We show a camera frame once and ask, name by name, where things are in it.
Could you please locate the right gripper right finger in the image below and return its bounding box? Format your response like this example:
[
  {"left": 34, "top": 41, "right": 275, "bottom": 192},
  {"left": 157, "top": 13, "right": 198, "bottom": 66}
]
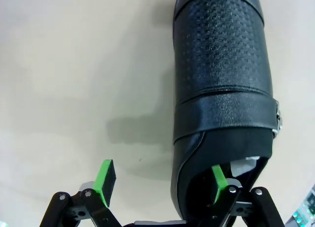
[{"left": 209, "top": 164, "right": 285, "bottom": 227}]

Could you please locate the black perforated strap shoe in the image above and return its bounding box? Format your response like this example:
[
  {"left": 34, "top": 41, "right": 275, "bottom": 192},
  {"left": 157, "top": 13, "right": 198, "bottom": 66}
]
[{"left": 169, "top": 0, "right": 284, "bottom": 220}]

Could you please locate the white crumpled paper stuffing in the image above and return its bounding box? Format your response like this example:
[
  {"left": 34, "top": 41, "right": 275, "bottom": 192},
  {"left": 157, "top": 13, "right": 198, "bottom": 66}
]
[{"left": 230, "top": 157, "right": 260, "bottom": 178}]

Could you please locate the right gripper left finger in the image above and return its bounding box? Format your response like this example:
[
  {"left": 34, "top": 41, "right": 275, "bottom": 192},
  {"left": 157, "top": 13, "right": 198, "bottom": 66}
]
[{"left": 40, "top": 159, "right": 119, "bottom": 227}]

